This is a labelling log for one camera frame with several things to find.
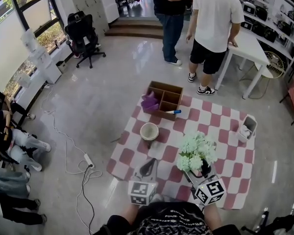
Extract white cabinet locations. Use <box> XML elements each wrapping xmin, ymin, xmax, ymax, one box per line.
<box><xmin>99</xmin><ymin>0</ymin><xmax>121</xmax><ymax>24</ymax></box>

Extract red white checkered cloth table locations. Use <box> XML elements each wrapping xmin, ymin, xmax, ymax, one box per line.
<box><xmin>105</xmin><ymin>92</ymin><xmax>257</xmax><ymax>211</ymax></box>

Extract brown white coconut bowl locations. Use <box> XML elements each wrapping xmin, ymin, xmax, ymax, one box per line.
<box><xmin>139</xmin><ymin>122</ymin><xmax>160</xmax><ymax>149</ymax></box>

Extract plain white table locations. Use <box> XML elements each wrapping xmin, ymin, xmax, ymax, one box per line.
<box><xmin>214</xmin><ymin>28</ymin><xmax>270</xmax><ymax>100</ymax></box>

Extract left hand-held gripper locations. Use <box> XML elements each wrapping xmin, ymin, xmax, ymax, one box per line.
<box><xmin>127</xmin><ymin>158</ymin><xmax>160</xmax><ymax>206</ymax></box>

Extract wooden divided organizer box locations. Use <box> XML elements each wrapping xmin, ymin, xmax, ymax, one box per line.
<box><xmin>141</xmin><ymin>80</ymin><xmax>184</xmax><ymax>122</ymax></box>

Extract white shelf rack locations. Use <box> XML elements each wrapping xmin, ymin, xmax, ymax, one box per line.
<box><xmin>229</xmin><ymin>0</ymin><xmax>294</xmax><ymax>63</ymax></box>

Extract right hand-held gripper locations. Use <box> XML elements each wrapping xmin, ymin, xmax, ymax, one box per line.
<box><xmin>183</xmin><ymin>158</ymin><xmax>227</xmax><ymax>206</ymax></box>

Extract black office chair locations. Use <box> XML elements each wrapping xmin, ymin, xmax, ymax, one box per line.
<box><xmin>240</xmin><ymin>209</ymin><xmax>294</xmax><ymax>235</ymax></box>
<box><xmin>64</xmin><ymin>10</ymin><xmax>107</xmax><ymax>70</ymax></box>

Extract white power strip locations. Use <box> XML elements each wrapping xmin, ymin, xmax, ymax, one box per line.
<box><xmin>83</xmin><ymin>153</ymin><xmax>96</xmax><ymax>170</ymax></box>

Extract person's right forearm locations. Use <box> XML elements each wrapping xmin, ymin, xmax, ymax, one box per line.
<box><xmin>203</xmin><ymin>203</ymin><xmax>223</xmax><ymax>231</ymax></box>

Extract small white desktop bin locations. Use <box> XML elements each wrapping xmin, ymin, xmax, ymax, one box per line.
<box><xmin>236</xmin><ymin>115</ymin><xmax>258</xmax><ymax>143</ymax></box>

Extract wooden steps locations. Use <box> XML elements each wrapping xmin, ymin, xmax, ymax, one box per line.
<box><xmin>104</xmin><ymin>17</ymin><xmax>165</xmax><ymax>40</ymax></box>

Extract person's left shoe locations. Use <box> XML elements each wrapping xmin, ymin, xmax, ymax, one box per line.
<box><xmin>149</xmin><ymin>193</ymin><xmax>165</xmax><ymax>205</ymax></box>

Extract white plastic container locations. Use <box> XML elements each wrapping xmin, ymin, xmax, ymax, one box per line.
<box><xmin>16</xmin><ymin>71</ymin><xmax>32</xmax><ymax>88</ymax></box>

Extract black floor cable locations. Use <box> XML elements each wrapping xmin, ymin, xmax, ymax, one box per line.
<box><xmin>81</xmin><ymin>164</ymin><xmax>103</xmax><ymax>235</ymax></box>

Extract person's black printed shirt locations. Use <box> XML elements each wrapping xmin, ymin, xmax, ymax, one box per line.
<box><xmin>92</xmin><ymin>201</ymin><xmax>241</xmax><ymax>235</ymax></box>

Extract purple cloth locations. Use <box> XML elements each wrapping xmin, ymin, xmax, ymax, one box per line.
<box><xmin>140</xmin><ymin>91</ymin><xmax>160</xmax><ymax>114</ymax></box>

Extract pale green artificial flowers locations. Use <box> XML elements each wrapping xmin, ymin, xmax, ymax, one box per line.
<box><xmin>175</xmin><ymin>130</ymin><xmax>219</xmax><ymax>174</ymax></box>

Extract white floor cable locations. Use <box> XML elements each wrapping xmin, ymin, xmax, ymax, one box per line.
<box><xmin>40</xmin><ymin>82</ymin><xmax>103</xmax><ymax>232</ymax></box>

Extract large black framed window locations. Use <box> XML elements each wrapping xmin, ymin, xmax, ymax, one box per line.
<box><xmin>0</xmin><ymin>0</ymin><xmax>67</xmax><ymax>102</ymax></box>

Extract rows of black cases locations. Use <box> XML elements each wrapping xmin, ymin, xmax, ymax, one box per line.
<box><xmin>240</xmin><ymin>0</ymin><xmax>294</xmax><ymax>44</ymax></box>

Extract gold wire side table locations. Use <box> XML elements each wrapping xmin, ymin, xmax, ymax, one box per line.
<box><xmin>249</xmin><ymin>50</ymin><xmax>289</xmax><ymax>100</ymax></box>

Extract person's left forearm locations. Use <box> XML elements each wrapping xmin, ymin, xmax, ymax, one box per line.
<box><xmin>118</xmin><ymin>203</ymin><xmax>141</xmax><ymax>227</ymax></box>

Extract white water dispenser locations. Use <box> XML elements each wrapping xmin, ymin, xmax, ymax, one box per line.
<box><xmin>21</xmin><ymin>28</ymin><xmax>62</xmax><ymax>85</ymax></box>

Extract small grey waste basket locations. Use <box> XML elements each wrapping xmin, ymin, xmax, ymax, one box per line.
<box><xmin>55</xmin><ymin>60</ymin><xmax>68</xmax><ymax>73</ymax></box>

